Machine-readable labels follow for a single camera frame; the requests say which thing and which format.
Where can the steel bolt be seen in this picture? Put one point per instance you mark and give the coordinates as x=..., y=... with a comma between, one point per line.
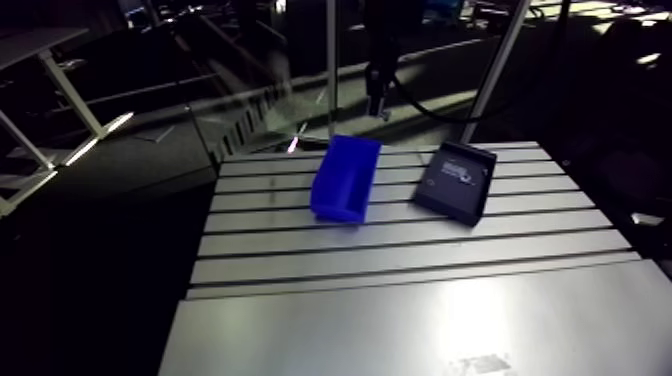
x=465, y=176

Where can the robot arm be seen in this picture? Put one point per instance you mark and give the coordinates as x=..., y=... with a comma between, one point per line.
x=387, y=26

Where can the blue bin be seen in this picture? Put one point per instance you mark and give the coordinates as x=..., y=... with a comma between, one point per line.
x=344, y=178

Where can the black tray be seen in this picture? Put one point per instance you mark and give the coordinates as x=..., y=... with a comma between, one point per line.
x=456, y=197

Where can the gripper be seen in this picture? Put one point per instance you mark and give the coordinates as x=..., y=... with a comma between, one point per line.
x=379, y=84

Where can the pale holed strip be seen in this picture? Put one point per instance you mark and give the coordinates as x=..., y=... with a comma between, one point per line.
x=246, y=118

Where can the grey metal post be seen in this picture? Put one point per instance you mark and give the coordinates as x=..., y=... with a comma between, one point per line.
x=493, y=68
x=331, y=68

